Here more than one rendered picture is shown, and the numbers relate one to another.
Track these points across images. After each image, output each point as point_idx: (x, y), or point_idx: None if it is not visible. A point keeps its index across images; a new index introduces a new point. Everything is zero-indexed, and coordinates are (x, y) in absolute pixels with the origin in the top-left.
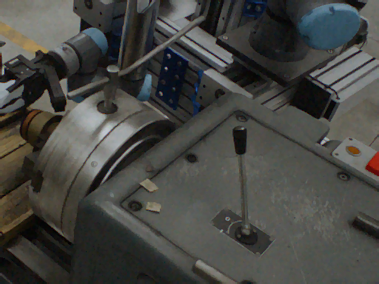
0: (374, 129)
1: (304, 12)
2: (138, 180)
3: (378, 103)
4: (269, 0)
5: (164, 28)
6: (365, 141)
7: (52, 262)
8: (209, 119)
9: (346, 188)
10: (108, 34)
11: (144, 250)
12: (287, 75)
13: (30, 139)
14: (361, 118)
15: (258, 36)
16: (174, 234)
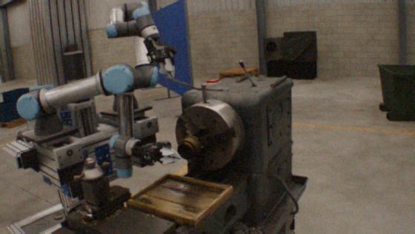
0: (44, 202)
1: (150, 75)
2: (244, 92)
3: (27, 199)
4: None
5: (90, 141)
6: (52, 206)
7: (233, 181)
8: None
9: (224, 83)
10: (79, 163)
11: (269, 93)
12: (148, 106)
13: (197, 148)
14: (35, 205)
15: None
16: (262, 89)
